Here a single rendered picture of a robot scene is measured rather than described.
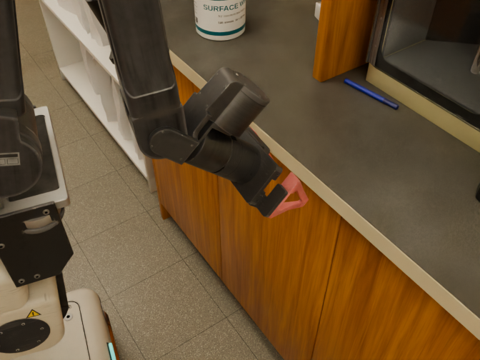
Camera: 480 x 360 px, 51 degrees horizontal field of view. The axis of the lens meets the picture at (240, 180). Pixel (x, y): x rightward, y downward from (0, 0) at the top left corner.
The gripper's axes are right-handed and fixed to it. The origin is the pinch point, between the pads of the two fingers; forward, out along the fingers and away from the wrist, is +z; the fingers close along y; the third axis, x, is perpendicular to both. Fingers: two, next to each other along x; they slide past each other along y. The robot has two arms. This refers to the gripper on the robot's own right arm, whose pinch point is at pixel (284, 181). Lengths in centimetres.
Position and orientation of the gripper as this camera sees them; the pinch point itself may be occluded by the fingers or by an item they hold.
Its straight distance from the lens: 75.2
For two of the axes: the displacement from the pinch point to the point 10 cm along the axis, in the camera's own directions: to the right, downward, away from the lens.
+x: -5.9, 7.6, 2.7
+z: 6.6, 2.7, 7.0
